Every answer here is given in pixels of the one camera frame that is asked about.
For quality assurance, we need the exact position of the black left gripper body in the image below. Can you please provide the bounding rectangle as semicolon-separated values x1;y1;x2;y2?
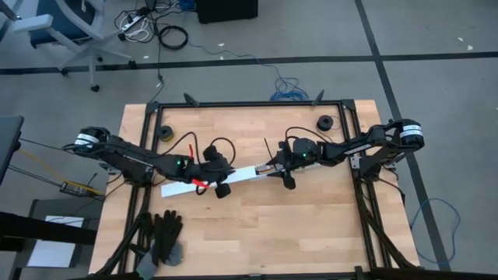
186;155;230;186

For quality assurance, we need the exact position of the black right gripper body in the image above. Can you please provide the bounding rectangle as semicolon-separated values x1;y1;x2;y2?
282;138;321;171

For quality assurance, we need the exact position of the black zip tie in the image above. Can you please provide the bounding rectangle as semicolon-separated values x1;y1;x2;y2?
263;137;278;172

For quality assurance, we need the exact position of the white raceway cover strip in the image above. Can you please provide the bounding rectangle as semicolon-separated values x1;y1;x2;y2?
160;164;269;199

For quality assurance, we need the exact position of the black work glove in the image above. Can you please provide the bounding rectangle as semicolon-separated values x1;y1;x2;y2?
135;212;161;280
152;208;184;268

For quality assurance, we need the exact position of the small black electronics box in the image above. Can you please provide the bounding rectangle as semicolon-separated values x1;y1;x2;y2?
58;180;97;198

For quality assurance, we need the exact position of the black computer case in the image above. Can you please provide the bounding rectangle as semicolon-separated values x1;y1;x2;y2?
195;0;259;25

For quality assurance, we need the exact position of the white power strip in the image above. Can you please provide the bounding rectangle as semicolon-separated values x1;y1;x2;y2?
120;13;146;33

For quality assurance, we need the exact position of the grey cabinet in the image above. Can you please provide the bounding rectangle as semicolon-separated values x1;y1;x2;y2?
15;198;107;280

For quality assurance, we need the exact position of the white paper sheet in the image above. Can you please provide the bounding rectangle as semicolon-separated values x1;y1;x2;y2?
26;215;85;268

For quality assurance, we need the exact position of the black flat crossbar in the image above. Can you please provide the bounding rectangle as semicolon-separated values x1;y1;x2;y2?
0;212;98;252

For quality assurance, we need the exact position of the black side desk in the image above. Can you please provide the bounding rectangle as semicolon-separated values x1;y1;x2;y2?
0;115;25;187

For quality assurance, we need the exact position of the grey office chair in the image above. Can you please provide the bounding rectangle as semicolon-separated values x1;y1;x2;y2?
0;0;138;93

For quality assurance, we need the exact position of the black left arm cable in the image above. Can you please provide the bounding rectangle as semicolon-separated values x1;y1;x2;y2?
161;131;237;166

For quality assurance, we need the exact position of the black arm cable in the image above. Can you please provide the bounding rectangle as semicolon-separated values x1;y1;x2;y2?
284;126;334;145
161;131;237;166

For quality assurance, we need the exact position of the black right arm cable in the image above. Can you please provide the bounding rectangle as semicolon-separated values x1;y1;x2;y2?
284;126;334;145

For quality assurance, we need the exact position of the yellow wire spool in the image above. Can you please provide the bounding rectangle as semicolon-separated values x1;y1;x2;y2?
156;124;175;142

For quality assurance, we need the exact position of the black aluminium frame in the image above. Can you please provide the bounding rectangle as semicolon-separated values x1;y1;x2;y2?
93;89;423;280

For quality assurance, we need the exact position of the blue floor cable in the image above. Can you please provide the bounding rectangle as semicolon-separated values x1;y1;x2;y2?
182;0;310;103
409;197;462;266

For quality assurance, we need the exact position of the black cable coil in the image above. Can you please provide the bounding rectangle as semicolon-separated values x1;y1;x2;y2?
158;25;190;51

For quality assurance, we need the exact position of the yellow floor cable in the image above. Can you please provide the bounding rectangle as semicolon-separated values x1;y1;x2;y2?
18;149;107;196

